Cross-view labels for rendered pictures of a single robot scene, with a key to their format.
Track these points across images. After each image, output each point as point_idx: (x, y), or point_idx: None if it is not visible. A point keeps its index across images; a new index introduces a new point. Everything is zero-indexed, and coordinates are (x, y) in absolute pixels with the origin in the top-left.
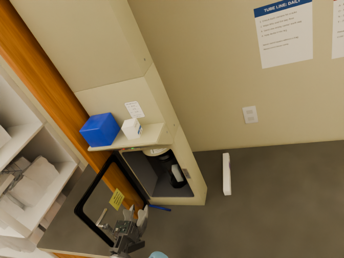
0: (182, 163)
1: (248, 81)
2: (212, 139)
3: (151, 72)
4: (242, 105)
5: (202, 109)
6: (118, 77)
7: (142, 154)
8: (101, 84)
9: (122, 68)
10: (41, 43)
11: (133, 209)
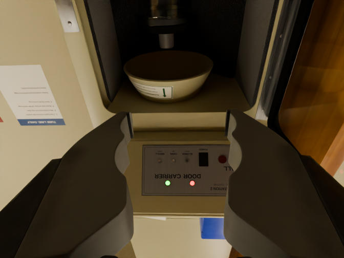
0: (77, 58)
1: (54, 48)
2: None
3: None
4: (52, 1)
5: None
6: (157, 221)
7: (246, 5)
8: (186, 219)
9: (147, 226)
10: (227, 252)
11: (228, 129)
